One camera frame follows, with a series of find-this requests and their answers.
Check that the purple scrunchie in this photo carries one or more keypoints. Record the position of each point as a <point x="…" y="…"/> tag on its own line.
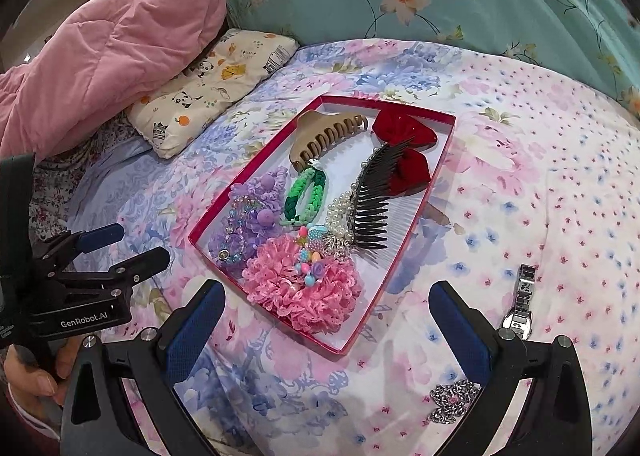
<point x="270" y="186"/>

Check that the red velvet hair bow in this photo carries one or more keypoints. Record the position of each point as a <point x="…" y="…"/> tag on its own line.
<point x="400" y="129"/>

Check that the cream cartoon print pillow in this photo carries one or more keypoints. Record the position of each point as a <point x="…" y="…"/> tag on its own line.
<point x="210" y="86"/>

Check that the silver wristwatch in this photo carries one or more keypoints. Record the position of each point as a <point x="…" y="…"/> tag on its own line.
<point x="522" y="301"/>

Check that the person's left hand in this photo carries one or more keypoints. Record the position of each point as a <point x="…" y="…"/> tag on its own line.
<point x="40" y="383"/>

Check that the dark small-flower cloth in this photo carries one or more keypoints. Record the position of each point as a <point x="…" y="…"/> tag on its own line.
<point x="75" y="156"/>

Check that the black hair comb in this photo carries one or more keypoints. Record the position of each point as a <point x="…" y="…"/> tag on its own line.
<point x="372" y="201"/>

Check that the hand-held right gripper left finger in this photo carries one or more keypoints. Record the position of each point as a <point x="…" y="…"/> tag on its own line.
<point x="190" y="336"/>

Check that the red shallow box tray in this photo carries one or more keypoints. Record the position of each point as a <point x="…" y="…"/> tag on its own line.
<point x="422" y="196"/>

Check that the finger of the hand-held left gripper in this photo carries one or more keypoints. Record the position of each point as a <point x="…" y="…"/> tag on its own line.
<point x="100" y="236"/>
<point x="140" y="263"/>

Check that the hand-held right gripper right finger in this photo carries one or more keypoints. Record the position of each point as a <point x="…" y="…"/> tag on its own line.
<point x="460" y="331"/>

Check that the pink scrunchie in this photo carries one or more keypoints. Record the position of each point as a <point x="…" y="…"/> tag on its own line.
<point x="300" y="306"/>

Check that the pastel floral bedsheet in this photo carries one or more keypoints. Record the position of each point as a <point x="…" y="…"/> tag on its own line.
<point x="550" y="161"/>

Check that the person's left forearm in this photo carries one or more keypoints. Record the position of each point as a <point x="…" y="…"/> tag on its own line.
<point x="30" y="416"/>

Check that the pink quilt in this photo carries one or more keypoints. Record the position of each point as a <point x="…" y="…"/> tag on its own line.
<point x="125" y="36"/>

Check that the beige claw hair clip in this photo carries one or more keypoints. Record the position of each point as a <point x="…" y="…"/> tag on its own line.
<point x="312" y="136"/>

